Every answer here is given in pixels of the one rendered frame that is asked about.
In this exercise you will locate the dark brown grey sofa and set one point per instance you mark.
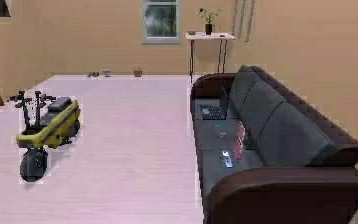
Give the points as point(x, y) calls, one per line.
point(287, 140)

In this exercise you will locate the white remote control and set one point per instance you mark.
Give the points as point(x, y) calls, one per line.
point(227, 159)

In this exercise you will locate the black laptop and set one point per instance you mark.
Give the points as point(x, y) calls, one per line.
point(217, 110)

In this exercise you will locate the small grey bowl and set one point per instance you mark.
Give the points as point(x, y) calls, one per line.
point(191, 32)

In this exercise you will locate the yellow motor scooter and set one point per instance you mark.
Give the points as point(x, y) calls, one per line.
point(57, 125)

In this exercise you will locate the pink side table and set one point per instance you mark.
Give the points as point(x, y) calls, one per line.
point(210, 36)

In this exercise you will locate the grey framed window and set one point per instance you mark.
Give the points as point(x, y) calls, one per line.
point(160, 20)

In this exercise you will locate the small brown box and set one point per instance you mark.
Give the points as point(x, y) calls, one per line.
point(138, 72)
point(106, 72)

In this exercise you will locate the dark small floor object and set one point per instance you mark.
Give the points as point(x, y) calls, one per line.
point(93, 74)

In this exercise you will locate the grey wall slats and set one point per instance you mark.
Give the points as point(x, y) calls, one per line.
point(242, 18)

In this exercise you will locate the green house plant black pot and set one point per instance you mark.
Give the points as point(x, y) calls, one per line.
point(208, 20)

